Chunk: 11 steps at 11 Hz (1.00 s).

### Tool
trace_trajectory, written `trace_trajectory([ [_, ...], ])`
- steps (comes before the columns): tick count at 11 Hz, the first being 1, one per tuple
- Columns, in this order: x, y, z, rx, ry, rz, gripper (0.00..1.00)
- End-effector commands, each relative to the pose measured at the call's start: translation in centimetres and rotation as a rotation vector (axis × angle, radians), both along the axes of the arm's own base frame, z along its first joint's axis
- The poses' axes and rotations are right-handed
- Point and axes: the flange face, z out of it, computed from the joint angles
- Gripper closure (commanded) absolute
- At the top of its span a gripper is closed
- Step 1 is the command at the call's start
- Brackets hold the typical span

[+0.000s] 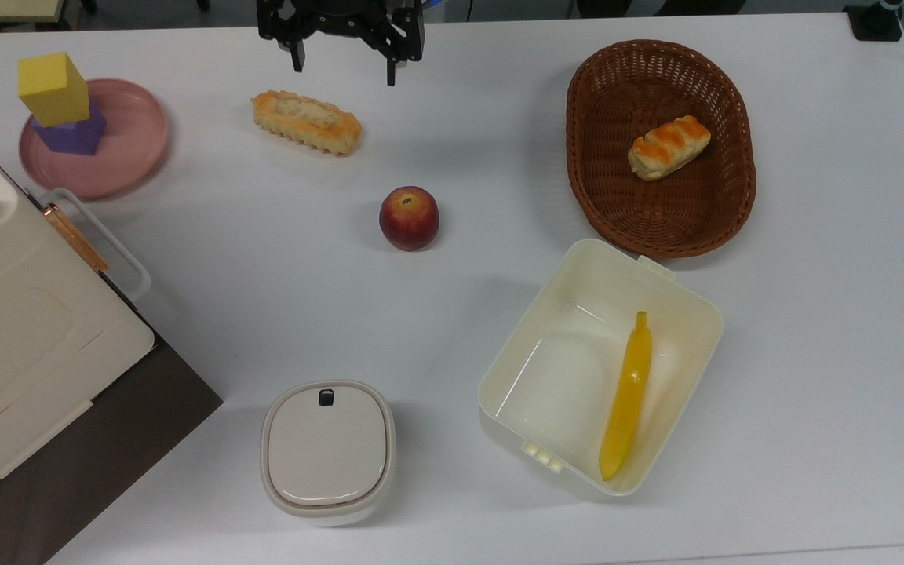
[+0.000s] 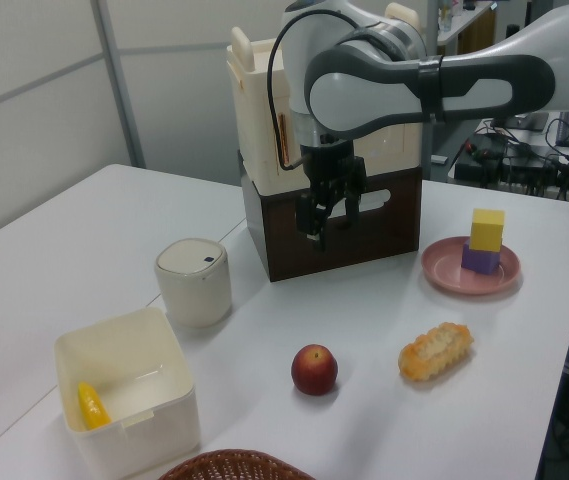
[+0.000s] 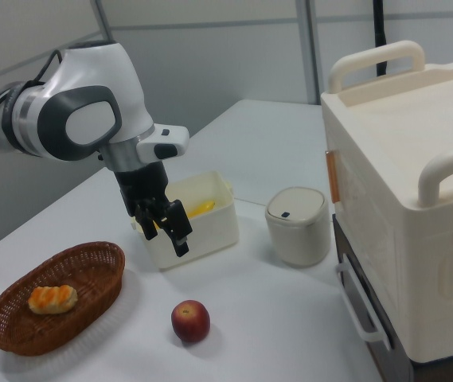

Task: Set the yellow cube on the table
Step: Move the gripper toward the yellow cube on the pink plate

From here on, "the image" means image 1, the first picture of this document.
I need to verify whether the long bread with topping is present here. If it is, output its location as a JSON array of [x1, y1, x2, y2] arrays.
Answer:
[[252, 90, 363, 156]]

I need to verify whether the cream bin with lid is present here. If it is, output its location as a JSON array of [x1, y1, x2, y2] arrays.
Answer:
[[261, 381, 396, 525]]

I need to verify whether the yellow banana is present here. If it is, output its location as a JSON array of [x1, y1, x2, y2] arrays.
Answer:
[[599, 311, 654, 481]]

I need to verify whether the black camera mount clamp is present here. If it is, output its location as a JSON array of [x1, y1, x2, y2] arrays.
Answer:
[[844, 0, 904, 42]]

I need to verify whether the brown oval wicker basket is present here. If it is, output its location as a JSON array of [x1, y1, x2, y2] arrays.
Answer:
[[566, 39, 757, 260]]

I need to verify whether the pink round plate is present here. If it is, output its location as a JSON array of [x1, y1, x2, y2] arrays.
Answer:
[[19, 78, 169, 200]]

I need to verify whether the purple foam cube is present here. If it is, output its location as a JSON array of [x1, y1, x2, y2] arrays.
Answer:
[[31, 98, 108, 156]]

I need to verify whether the small glazed bread roll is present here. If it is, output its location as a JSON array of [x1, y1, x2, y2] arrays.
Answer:
[[628, 115, 712, 182]]

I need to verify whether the red apple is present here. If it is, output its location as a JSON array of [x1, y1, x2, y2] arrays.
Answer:
[[379, 186, 440, 252]]

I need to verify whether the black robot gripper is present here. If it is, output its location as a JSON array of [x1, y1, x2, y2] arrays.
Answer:
[[257, 0, 425, 87]]

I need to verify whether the yellow foam cube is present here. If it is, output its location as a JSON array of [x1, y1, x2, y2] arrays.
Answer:
[[17, 52, 92, 128]]

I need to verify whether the cream oven with handles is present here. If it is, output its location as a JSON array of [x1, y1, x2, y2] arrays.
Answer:
[[0, 118, 224, 565]]

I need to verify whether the cream rectangular plastic container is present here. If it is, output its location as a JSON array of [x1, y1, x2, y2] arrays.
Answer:
[[478, 239, 724, 499]]

